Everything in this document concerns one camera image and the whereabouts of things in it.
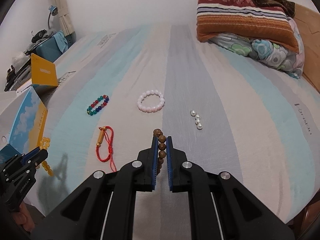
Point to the wooden headboard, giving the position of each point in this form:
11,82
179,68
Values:
310,42

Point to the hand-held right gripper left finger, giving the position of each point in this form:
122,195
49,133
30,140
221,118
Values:
155,160

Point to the person's left hand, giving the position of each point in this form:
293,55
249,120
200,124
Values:
23,217

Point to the striped orange pillow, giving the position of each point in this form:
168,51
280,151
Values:
240,20

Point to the floral pillow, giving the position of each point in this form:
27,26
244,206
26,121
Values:
272,52

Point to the teal suitcase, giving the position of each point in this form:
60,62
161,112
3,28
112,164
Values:
48,48

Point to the sky print yellow box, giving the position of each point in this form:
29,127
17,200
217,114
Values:
23,115

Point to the black bag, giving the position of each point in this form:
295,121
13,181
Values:
39,35

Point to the white pearl strand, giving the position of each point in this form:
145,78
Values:
197,120

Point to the blue desk lamp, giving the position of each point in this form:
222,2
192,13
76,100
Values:
53,10

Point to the white plastic bag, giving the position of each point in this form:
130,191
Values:
19,58

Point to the beige curtain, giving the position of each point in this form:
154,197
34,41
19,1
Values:
62,7

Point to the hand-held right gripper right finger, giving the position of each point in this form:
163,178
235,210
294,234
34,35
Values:
170,160

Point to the striped bed sheet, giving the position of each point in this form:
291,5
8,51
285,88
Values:
212,155

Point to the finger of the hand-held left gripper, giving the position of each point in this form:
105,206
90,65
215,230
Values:
30,154
37,158

